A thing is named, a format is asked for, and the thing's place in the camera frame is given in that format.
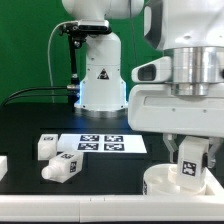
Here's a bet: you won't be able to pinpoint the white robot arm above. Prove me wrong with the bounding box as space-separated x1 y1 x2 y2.
62 0 224 138

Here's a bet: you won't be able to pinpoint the white sheet with tags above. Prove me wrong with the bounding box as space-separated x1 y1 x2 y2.
57 134 146 153

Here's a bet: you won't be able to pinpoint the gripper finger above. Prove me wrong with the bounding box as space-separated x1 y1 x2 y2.
163 134 178 163
202 137 222 169

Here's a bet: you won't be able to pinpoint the black cables on table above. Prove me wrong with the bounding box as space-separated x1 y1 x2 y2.
1 85 80 107

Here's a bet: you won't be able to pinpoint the white round stool seat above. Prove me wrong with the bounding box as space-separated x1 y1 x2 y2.
142 164 206 196

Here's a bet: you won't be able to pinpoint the white camera cable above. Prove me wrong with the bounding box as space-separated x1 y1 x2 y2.
47 21 78 104

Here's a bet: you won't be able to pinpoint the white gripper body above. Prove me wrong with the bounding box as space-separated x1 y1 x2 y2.
128 83 224 138

